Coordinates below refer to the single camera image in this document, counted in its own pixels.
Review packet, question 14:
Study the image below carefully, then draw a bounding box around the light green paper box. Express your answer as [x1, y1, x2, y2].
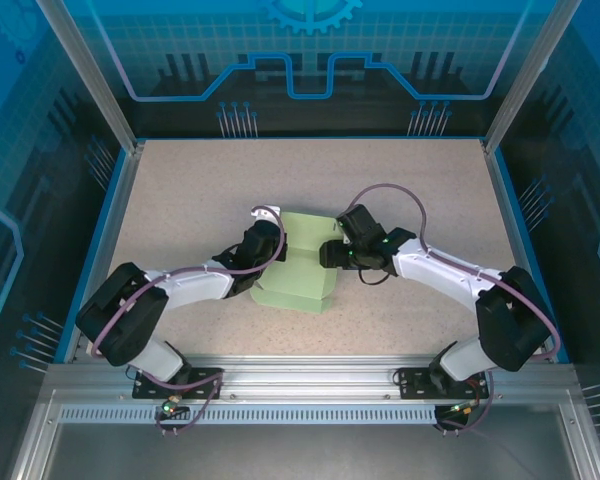
[249, 210, 339, 315]

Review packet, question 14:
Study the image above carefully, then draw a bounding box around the blue table edge strip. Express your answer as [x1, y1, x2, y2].
[53, 147, 132, 364]

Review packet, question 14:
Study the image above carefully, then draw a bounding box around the grey metal sheet panel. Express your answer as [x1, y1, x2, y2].
[44, 424, 579, 480]

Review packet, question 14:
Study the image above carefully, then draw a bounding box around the right gripper short black cable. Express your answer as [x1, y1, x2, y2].
[355, 264, 397, 287]

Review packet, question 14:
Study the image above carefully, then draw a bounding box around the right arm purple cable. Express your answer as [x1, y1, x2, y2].
[347, 183, 559, 361]

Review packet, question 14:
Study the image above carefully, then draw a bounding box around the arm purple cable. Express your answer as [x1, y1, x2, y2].
[90, 207, 287, 361]
[347, 183, 559, 361]

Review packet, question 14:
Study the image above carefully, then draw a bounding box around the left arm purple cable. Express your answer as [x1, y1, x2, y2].
[90, 207, 287, 361]

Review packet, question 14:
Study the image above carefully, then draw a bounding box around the aluminium table side rail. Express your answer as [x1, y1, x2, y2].
[481, 139, 555, 364]
[62, 142, 146, 364]

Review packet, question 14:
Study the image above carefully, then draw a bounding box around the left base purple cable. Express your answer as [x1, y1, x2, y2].
[142, 368, 227, 437]

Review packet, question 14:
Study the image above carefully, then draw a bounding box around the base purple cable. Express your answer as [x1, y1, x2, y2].
[142, 368, 227, 437]
[437, 367, 497, 436]

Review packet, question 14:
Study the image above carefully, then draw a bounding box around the slotted grey cable duct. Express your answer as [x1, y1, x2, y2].
[58, 404, 549, 425]

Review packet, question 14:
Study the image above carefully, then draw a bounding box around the cable connector with orange wires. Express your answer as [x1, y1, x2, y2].
[447, 399, 481, 417]

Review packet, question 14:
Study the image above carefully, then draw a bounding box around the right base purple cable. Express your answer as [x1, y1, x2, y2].
[437, 367, 497, 436]

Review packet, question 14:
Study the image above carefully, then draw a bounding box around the aluminium frame post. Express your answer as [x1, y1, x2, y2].
[481, 0, 585, 154]
[33, 0, 147, 154]

